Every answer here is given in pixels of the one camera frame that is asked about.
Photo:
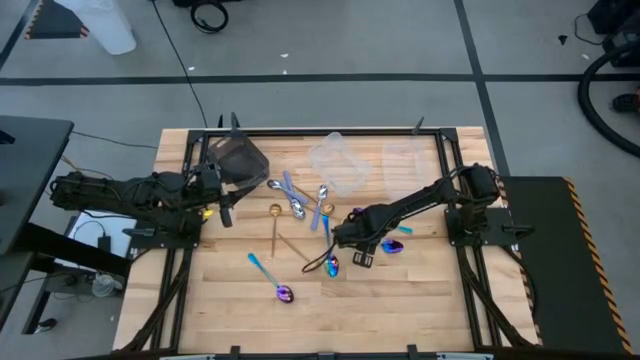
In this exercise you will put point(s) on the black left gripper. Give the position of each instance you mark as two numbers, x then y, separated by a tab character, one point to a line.
207	182

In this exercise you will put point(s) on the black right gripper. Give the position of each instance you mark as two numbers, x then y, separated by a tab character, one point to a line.
362	227

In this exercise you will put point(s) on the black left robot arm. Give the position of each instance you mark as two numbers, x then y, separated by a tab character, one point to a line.
125	192

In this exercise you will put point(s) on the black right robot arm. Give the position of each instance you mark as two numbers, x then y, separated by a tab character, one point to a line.
425	195

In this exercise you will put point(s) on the dark smoked plastic bin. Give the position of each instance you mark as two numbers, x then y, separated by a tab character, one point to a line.
237	160

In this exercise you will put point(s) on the black table clamp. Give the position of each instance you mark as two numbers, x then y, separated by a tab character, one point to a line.
418	127
234	352
412	351
234	122

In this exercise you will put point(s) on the clear plastic bin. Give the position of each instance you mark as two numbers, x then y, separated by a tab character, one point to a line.
407	167
340	165

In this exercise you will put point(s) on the white flat box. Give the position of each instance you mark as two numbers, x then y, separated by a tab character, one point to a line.
120	227

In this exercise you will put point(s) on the black power adapter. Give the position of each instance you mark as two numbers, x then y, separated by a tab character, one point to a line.
104	243

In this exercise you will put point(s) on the white plastic container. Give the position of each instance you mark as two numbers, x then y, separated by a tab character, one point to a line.
107	30

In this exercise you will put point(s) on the black desk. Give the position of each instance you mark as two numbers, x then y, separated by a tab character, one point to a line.
30	175

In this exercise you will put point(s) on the large black hazard-edged mat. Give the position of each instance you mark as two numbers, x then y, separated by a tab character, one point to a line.
560	275

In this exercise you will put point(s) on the small black hazard-striped mat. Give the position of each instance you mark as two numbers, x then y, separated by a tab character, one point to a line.
55	22

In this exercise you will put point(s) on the orange black tool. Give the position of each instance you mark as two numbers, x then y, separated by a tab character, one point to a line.
625	103

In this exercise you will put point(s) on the black floor equipment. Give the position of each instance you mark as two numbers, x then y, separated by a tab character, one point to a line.
620	20

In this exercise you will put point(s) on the black aluminium table frame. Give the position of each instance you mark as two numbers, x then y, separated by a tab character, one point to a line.
300	132

